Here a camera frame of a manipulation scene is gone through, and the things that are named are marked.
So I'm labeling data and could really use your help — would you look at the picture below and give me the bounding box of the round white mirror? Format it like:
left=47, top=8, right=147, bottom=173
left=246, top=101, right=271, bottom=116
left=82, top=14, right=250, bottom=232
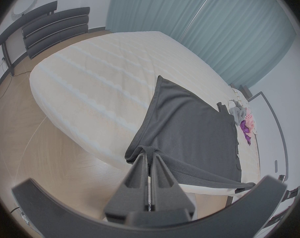
left=12, top=0, right=40, bottom=15

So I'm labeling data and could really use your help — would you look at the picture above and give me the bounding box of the black T-shirt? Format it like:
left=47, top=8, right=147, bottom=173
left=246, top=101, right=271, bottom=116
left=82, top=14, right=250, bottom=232
left=125, top=75, right=256, bottom=190

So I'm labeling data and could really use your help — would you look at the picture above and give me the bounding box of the grey bedside table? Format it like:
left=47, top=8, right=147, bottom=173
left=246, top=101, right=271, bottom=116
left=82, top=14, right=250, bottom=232
left=229, top=83, right=252, bottom=100

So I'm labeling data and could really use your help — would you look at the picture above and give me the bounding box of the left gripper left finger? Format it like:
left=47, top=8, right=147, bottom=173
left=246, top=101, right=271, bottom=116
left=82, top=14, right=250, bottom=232
left=104, top=153, right=149, bottom=216

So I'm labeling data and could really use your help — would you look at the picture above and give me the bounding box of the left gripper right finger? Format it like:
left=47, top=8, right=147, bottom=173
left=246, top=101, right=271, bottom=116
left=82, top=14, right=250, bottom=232
left=150, top=155, right=195, bottom=216

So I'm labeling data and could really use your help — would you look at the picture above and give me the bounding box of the black chest of drawers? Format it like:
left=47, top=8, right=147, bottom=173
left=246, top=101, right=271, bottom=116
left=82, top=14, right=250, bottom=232
left=21, top=7, right=90, bottom=59

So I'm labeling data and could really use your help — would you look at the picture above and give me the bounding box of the purple garment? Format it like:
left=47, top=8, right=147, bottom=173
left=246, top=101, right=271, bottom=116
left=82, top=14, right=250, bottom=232
left=240, top=119, right=252, bottom=146

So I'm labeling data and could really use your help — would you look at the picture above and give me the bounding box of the white printed pillow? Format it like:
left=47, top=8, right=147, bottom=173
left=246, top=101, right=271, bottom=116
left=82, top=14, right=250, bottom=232
left=230, top=87, right=249, bottom=108

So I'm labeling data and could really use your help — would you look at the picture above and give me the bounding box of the bed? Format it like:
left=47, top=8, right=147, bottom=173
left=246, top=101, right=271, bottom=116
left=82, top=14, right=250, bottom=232
left=29, top=31, right=289, bottom=195

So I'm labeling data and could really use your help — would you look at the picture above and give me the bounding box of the pink garment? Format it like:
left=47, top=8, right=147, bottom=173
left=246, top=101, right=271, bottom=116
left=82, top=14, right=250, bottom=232
left=244, top=108, right=255, bottom=133

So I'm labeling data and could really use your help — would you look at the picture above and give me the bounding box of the blue-green curtain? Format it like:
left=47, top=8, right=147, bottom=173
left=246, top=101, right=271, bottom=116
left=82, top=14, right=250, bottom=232
left=178, top=0, right=297, bottom=89
left=105, top=0, right=220, bottom=43

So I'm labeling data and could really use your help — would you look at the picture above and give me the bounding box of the grey garment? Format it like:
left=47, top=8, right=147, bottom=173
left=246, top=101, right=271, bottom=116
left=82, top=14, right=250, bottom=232
left=228, top=99, right=247, bottom=126

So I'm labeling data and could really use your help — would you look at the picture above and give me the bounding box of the black cable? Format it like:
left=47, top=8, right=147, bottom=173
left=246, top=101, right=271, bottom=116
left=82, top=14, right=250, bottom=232
left=0, top=57, right=31, bottom=99

